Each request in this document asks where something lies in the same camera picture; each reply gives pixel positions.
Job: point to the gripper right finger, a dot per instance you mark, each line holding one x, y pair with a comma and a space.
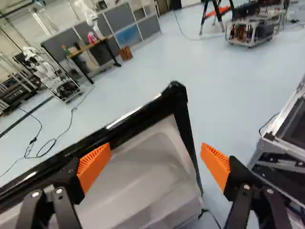
215, 164

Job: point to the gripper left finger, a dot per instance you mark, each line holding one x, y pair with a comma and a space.
94, 165

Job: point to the black framed white fridge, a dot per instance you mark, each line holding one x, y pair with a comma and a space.
143, 171

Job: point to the white robot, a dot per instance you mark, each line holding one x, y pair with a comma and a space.
45, 69

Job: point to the wooden desk with black legs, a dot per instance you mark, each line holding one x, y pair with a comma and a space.
95, 44

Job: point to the metal equipment cart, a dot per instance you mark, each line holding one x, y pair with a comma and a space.
252, 31

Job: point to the grey office partition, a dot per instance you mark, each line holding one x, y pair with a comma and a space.
133, 26

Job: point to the black folding stand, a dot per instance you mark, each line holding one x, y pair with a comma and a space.
218, 14

